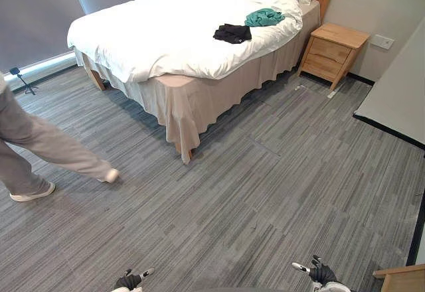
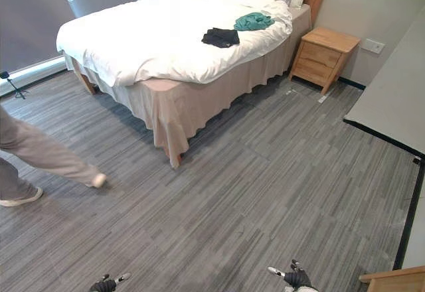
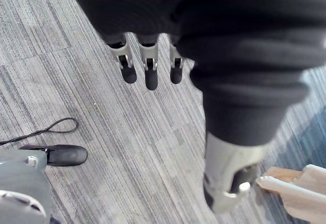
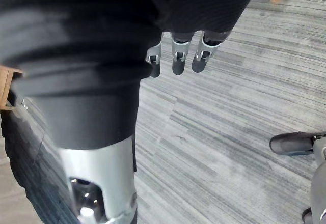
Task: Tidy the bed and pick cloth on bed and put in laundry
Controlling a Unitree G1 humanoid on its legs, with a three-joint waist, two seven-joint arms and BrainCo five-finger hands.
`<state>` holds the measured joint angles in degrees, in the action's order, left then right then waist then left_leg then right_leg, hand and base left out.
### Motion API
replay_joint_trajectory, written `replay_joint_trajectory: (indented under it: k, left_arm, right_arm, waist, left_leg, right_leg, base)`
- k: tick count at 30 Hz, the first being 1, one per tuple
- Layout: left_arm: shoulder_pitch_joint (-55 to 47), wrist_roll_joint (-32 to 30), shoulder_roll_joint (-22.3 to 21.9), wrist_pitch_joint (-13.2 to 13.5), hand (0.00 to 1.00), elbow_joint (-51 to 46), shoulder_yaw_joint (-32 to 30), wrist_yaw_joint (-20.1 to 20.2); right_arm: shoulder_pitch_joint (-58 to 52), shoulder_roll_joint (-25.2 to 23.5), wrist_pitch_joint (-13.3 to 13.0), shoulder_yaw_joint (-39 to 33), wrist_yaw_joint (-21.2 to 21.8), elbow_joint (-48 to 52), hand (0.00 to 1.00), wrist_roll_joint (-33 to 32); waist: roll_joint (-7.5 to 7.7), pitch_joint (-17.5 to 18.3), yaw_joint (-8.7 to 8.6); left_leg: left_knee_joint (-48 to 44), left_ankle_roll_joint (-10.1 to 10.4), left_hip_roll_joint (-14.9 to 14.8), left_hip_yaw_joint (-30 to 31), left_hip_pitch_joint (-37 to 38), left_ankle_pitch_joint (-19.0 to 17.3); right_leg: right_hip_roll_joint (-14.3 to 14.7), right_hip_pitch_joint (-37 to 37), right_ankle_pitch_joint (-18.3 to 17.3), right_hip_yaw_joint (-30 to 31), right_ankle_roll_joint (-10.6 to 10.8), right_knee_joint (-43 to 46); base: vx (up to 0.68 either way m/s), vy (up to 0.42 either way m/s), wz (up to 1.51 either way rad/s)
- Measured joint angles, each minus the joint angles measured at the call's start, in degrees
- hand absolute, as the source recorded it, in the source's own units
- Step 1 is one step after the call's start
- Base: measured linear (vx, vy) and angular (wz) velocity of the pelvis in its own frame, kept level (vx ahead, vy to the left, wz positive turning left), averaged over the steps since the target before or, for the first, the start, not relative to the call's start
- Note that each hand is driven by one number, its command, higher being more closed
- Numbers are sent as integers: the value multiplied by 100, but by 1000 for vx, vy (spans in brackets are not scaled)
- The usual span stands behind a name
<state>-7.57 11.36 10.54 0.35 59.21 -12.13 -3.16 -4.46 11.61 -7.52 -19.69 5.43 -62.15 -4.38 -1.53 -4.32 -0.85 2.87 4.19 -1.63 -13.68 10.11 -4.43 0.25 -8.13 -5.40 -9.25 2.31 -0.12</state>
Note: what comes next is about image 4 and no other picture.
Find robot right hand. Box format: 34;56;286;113
0;0;263;224

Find light wooden side furniture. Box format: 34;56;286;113
0;65;25;113

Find dark robot left foot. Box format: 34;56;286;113
301;207;313;224

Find dark robot foot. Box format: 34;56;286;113
269;131;326;156
301;207;313;224

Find dark robot right foot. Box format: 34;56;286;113
269;131;326;156

